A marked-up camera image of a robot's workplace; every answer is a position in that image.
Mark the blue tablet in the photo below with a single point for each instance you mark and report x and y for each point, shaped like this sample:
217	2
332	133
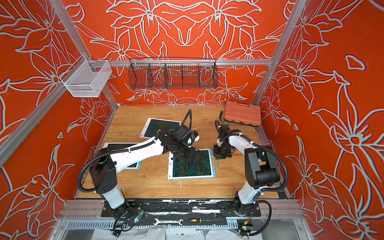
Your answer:
117	146
182	169

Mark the black wire wall basket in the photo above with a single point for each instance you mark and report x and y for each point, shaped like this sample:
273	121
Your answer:
173	74

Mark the red plastic tool case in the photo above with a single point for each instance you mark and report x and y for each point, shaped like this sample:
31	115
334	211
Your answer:
245	114

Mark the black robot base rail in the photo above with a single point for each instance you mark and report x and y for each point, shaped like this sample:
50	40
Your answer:
219	207

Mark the clear plastic wall bin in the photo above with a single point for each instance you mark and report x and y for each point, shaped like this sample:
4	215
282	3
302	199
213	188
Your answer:
86	78

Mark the yellow handled screwdriver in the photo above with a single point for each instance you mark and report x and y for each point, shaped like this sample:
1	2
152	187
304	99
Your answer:
199	220

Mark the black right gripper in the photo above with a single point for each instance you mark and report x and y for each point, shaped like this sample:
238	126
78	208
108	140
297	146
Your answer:
223	151

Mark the silver combination wrench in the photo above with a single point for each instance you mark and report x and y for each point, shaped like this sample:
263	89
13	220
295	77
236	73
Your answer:
158	221

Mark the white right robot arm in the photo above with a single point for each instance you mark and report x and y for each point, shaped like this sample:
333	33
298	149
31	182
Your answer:
265	170

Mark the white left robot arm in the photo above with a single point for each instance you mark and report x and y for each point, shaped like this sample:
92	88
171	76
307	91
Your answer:
100	173

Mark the white slotted cable duct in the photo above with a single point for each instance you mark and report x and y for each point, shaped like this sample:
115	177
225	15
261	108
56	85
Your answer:
108	225

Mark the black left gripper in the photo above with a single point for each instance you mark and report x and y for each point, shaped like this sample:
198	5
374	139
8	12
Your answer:
191	157

